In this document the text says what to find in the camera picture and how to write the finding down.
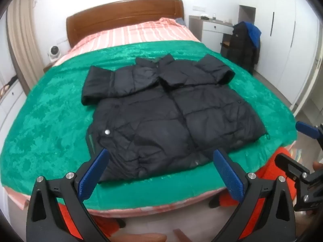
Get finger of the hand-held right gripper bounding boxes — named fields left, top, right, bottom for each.
left=296, top=120, right=323, bottom=145
left=275, top=153, right=310, bottom=182

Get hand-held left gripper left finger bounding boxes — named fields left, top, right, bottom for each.
left=26, top=147, right=111, bottom=242

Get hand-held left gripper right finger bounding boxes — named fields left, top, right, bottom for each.
left=213, top=149, right=296, bottom=242

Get black puffer jacket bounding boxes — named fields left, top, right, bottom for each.
left=81, top=54, right=270, bottom=184

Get person's left hand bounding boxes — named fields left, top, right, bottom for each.
left=111, top=229, right=193, bottom=242

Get person's orange pants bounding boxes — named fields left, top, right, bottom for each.
left=58, top=148, right=296, bottom=242

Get green plush blanket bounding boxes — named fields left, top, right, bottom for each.
left=0, top=40, right=299, bottom=207

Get white drawer cabinet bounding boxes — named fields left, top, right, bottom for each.
left=0, top=79, right=29, bottom=138

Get dark jacket on chair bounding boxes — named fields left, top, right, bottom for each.
left=223, top=21, right=260, bottom=75

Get blue garment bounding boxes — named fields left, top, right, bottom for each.
left=243, top=21, right=262, bottom=54

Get dark wooden nightstand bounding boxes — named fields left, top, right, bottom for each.
left=43, top=61, right=59, bottom=74

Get patterned item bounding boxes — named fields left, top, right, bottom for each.
left=0, top=78, right=20, bottom=99

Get white round device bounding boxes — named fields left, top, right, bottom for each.
left=48, top=45, right=62, bottom=61

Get white desk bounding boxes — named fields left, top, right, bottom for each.
left=189, top=15, right=236, bottom=51

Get pink striped bedsheet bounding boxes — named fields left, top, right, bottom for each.
left=5, top=18, right=297, bottom=218

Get beige curtain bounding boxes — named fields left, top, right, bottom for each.
left=6, top=0, right=47, bottom=97

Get wooden bed headboard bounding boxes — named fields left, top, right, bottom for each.
left=66, top=0, right=185, bottom=48

